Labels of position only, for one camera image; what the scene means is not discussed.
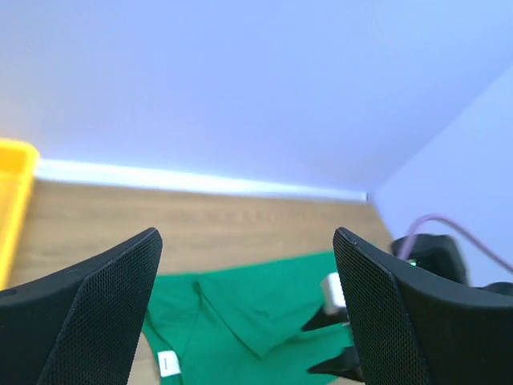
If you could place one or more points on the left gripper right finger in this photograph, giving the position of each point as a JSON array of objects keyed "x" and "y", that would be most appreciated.
[{"x": 425, "y": 321}]

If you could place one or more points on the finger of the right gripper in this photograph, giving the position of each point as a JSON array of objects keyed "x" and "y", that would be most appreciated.
[
  {"x": 319, "y": 320},
  {"x": 345, "y": 365}
]

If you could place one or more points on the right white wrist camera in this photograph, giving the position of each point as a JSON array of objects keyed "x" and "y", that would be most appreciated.
[{"x": 334, "y": 300}]

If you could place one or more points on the green t shirt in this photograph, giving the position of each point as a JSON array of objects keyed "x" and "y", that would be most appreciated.
[{"x": 243, "y": 325}]

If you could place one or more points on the yellow plastic tray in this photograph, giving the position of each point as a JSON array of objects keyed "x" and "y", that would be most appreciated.
[{"x": 19, "y": 161}]

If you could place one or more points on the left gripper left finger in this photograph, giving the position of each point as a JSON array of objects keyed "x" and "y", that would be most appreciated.
[{"x": 80, "y": 325}]

